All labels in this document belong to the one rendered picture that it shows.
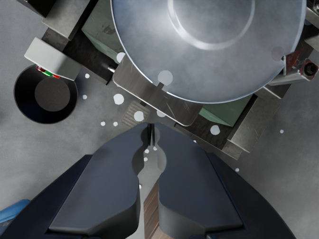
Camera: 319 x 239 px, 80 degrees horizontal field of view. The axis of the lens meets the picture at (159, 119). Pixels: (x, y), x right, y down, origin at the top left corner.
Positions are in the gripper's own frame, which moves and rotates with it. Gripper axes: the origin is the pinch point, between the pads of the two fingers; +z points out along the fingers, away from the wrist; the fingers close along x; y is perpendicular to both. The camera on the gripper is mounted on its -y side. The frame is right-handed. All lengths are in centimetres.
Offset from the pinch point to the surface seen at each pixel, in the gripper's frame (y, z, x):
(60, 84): 23, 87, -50
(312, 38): -3.4, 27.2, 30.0
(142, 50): -2.7, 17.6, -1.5
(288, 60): -0.9, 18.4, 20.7
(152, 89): 2.6, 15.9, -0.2
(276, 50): -2.3, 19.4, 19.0
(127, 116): 33, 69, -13
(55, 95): 28, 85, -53
